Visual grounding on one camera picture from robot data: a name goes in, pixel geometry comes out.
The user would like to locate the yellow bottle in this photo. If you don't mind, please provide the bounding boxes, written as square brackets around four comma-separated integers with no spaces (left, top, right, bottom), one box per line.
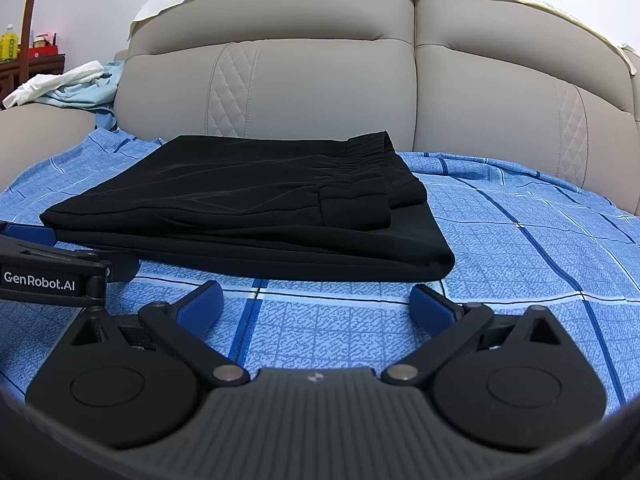
[0,23,21,62]

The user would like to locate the white crumpled cloth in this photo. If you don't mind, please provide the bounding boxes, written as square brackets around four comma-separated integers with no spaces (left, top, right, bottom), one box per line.
[2,60,107,110]

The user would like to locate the curved wooden pole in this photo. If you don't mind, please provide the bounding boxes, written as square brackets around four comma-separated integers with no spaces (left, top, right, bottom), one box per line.
[16,0,47,83]

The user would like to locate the wooden cabinet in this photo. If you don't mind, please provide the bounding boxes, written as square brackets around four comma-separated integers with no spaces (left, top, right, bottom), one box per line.
[0,54,66,104]

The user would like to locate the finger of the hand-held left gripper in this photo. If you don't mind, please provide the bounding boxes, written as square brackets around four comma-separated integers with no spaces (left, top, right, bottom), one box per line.
[106,254,140,284]
[0,221,57,250]

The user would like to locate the black pants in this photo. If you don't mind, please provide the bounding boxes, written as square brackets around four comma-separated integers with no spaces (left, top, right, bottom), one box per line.
[39,131,456,284]

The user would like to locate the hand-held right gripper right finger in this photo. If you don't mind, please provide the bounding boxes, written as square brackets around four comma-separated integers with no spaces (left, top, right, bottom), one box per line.
[380,284,567,387]

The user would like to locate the blue checked blanket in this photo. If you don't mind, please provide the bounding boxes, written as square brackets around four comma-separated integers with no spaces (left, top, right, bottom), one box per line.
[0,127,640,421]

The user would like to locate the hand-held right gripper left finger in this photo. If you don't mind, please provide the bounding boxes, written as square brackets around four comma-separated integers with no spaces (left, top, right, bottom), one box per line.
[70,281,251,389]

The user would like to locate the beige padded headboard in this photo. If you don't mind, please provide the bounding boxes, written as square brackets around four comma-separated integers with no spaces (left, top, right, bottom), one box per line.
[0,0,640,198]

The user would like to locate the light blue cloth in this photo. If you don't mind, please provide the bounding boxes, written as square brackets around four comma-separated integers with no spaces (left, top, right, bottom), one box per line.
[36,60,127,132]

